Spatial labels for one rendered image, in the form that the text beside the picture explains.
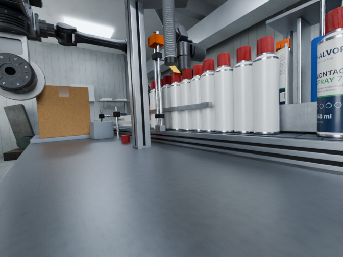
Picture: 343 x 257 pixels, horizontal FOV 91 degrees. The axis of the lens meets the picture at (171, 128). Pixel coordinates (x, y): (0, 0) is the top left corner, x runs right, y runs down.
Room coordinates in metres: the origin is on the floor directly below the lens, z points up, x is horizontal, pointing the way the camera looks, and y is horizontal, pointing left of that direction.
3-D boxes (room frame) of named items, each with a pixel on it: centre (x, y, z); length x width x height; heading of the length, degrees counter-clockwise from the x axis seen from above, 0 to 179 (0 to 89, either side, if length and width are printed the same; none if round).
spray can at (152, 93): (0.75, 0.06, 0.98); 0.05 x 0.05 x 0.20
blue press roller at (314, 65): (0.34, -0.30, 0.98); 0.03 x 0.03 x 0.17
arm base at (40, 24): (0.98, 0.68, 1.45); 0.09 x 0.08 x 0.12; 32
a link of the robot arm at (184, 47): (0.69, -0.06, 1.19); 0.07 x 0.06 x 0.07; 122
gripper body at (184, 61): (0.69, -0.06, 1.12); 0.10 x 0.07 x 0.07; 36
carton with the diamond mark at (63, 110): (1.04, 0.64, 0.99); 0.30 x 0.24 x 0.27; 31
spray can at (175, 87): (0.63, -0.03, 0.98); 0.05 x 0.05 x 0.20
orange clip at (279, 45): (0.41, -0.27, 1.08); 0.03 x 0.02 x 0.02; 36
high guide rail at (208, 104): (0.89, 0.21, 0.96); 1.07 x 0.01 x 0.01; 36
